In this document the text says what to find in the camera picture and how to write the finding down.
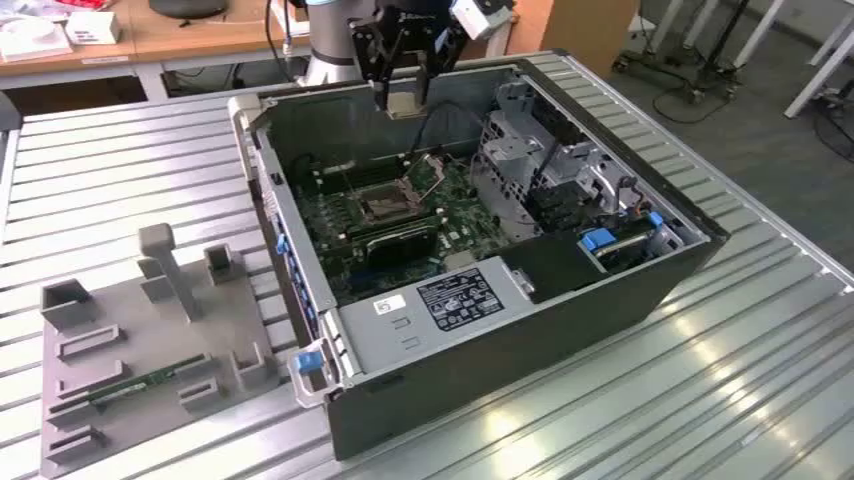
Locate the green motherboard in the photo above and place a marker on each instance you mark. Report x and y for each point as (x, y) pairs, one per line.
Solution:
(467, 205)

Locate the grey parts rack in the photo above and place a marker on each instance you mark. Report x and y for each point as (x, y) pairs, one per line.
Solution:
(153, 340)

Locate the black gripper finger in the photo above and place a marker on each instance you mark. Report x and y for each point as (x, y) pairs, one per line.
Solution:
(363, 50)
(421, 85)

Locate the silver perforated drive cage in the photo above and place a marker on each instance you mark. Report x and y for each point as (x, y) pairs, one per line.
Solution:
(507, 190)

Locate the black disk bay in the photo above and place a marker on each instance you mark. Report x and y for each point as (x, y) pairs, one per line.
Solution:
(560, 205)

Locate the black wheeled equipment stand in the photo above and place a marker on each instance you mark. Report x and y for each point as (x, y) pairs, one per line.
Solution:
(723, 35)

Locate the white sticker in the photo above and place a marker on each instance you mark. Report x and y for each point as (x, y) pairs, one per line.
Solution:
(389, 304)

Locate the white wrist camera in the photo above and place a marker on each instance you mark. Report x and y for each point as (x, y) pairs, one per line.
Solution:
(476, 17)

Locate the white labelled box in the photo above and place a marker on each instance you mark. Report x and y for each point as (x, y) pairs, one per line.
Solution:
(93, 27)

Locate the black plastic shroud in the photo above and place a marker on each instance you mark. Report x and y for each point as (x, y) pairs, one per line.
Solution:
(547, 265)

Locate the silver optical bay bracket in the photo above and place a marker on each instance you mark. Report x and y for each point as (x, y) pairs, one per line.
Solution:
(513, 97)

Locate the grey power supply unit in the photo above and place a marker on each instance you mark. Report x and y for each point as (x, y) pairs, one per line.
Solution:
(387, 345)

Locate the blue case latch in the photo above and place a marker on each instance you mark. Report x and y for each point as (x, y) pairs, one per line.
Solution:
(307, 363)

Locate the long wooden desk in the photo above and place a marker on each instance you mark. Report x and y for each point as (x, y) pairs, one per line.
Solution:
(200, 35)

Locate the white tray with plate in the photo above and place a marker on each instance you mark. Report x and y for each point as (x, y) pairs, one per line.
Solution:
(33, 45)

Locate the white table frame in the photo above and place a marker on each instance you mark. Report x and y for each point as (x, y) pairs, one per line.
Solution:
(758, 30)

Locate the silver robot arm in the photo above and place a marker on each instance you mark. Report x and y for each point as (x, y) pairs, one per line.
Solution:
(329, 40)

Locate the green RAM stick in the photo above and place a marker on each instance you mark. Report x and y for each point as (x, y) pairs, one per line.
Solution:
(160, 376)

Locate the silver metal disk bracket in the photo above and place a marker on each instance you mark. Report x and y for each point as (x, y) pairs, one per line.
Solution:
(587, 165)

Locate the black rating label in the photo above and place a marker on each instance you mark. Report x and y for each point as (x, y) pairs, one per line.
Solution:
(460, 300)

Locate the small blue plastic clip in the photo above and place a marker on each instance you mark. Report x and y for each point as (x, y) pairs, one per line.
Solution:
(654, 219)
(280, 246)

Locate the small silver chipset heatsink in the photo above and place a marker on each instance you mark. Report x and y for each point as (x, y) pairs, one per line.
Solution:
(460, 260)

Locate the square silver CPU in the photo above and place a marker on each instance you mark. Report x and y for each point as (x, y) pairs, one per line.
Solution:
(403, 107)

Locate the black RAM slot bank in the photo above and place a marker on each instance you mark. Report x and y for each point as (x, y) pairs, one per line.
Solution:
(393, 229)
(336, 176)

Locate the black monitor base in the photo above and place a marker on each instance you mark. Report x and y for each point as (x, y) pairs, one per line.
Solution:
(186, 7)

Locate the white table leg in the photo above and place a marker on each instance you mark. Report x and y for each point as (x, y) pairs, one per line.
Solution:
(820, 80)

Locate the blue disk carrier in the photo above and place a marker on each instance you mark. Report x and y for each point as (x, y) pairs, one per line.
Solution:
(595, 240)

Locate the black open PC case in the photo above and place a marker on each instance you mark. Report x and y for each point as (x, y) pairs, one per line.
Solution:
(467, 400)

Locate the CPU socket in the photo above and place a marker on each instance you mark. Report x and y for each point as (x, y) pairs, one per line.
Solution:
(389, 205)

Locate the red packet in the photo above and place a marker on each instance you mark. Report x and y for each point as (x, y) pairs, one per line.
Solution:
(80, 4)

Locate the wooden cabinet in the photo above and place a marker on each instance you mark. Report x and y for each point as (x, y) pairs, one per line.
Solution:
(580, 35)

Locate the white tape strip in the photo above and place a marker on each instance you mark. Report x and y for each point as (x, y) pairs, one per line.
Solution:
(751, 437)

